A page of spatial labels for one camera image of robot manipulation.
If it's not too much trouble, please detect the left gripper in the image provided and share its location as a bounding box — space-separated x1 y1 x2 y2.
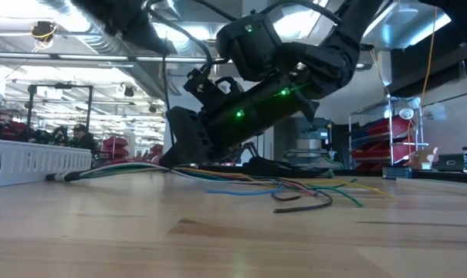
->
70 0 171 55

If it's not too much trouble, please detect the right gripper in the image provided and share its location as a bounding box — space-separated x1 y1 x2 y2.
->
159 69 321 168

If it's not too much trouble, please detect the black zip tie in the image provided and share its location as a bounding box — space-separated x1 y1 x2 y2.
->
161 53 177 147

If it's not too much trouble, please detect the blue wire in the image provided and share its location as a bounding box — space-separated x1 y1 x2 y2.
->
205 181 284 196

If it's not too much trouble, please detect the black sleeve with white label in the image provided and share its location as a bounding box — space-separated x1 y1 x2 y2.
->
45 171 84 183

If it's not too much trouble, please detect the black wire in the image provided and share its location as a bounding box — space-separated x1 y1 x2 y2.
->
271 181 333 214

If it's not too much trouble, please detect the white slotted cable duct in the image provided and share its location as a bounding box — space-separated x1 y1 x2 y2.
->
0 137 93 189

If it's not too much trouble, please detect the bundle of coloured wires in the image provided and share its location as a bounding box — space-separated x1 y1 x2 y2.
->
82 164 364 209

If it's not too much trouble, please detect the yellow wire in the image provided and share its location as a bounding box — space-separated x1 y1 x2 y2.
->
174 166 393 198

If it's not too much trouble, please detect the red bin stack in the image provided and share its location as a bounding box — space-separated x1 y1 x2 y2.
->
101 135 130 163

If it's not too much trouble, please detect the LED light bar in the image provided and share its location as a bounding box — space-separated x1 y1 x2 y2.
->
0 52 373 71

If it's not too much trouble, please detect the black grey work glove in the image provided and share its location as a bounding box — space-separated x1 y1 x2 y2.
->
242 154 334 178

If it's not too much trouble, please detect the person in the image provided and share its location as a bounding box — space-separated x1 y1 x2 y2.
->
69 123 98 152

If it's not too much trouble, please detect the red storage bin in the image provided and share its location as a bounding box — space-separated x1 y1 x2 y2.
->
350 142 411 163
351 115 411 142

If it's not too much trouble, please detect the metal shelf rack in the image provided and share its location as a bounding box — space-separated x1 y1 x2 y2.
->
347 94 430 170

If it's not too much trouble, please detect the dark blue flat box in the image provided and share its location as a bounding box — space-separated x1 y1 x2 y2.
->
382 166 414 181

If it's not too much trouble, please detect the cardboard box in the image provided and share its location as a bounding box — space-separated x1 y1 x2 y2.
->
408 146 439 171

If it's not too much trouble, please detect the black equipment box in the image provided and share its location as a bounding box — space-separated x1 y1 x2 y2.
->
436 153 467 173

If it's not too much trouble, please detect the black gantry frame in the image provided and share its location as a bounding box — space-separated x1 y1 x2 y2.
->
26 83 94 140

